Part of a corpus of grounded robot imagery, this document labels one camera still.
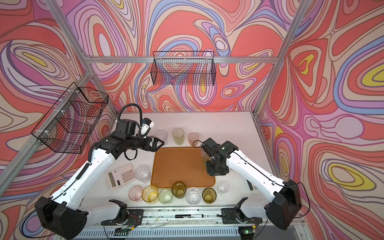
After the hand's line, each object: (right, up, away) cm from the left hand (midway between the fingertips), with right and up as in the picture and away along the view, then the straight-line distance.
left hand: (159, 140), depth 75 cm
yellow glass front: (-6, -29, +4) cm, 30 cm away
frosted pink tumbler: (+17, -1, +26) cm, 31 cm away
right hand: (+29, -19, -1) cm, 34 cm away
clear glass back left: (-4, +1, +26) cm, 26 cm away
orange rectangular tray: (+4, -17, +19) cm, 26 cm away
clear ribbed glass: (+24, -10, +18) cm, 32 cm away
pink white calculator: (-24, -22, +9) cm, 34 cm away
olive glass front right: (+26, -31, +5) cm, 41 cm away
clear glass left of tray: (-13, -21, +12) cm, 28 cm away
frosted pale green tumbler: (+8, +1, +20) cm, 21 cm away
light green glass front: (+2, -31, +5) cm, 31 cm away
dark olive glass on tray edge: (+9, -28, +6) cm, 30 cm away
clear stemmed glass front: (+17, -31, +5) cm, 36 cm away
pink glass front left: (-14, -29, +4) cm, 32 cm away
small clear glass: (+34, -27, +7) cm, 44 cm away
